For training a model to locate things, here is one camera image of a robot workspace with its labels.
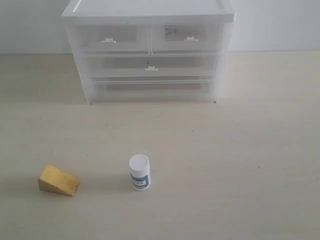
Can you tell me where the white pill bottle teal label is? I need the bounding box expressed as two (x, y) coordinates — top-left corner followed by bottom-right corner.
(129, 154), (151, 191)

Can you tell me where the yellow wedge sponge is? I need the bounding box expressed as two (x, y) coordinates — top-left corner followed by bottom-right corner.
(38, 164), (80, 197)

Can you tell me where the middle wide clear drawer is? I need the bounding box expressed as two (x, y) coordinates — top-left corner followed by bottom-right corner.
(87, 56), (217, 78)

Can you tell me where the white plastic drawer cabinet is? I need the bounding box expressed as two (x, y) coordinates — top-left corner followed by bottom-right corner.
(61, 0), (236, 104)

